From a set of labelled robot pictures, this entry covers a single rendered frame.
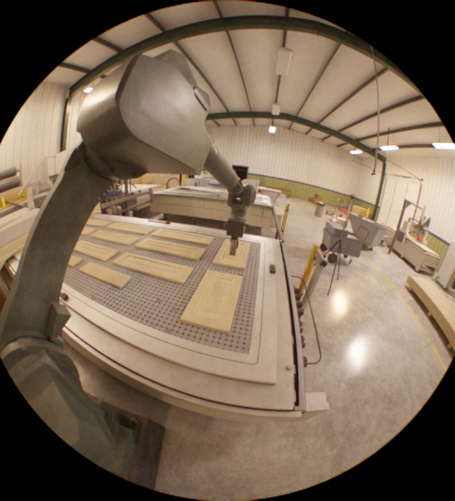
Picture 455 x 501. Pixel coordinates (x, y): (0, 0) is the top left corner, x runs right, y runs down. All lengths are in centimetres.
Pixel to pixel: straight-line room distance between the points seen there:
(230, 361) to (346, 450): 154
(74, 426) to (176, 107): 76
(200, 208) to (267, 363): 425
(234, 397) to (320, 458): 126
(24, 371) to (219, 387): 72
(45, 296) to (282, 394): 97
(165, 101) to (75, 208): 44
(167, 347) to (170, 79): 94
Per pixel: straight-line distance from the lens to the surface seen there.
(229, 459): 161
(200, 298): 105
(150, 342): 89
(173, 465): 163
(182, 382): 80
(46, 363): 66
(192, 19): 576
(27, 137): 749
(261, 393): 81
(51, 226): 66
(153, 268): 134
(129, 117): 35
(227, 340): 88
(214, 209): 458
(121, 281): 126
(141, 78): 39
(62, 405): 57
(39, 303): 70
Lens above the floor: 160
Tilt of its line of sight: 26 degrees down
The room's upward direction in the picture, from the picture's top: 6 degrees clockwise
